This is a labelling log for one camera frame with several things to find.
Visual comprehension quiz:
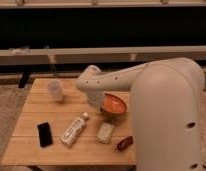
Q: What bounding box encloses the wooden table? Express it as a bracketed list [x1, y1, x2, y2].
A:
[2, 78, 135, 166]

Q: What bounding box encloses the clear plastic bottle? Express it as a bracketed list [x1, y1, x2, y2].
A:
[60, 112, 89, 147]

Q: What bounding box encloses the pale snack packet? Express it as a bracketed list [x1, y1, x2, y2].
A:
[96, 122, 114, 144]

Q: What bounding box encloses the translucent plastic cup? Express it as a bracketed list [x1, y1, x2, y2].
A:
[46, 79, 64, 102]

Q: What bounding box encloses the orange ceramic bowl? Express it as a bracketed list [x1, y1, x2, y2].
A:
[100, 93, 127, 117]

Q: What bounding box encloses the dark red snack wrapper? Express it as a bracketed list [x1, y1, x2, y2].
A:
[115, 136, 133, 152]

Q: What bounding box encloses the black smartphone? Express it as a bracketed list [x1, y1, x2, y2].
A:
[37, 122, 53, 147]

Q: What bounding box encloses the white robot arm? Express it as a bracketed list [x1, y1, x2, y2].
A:
[76, 58, 205, 171]

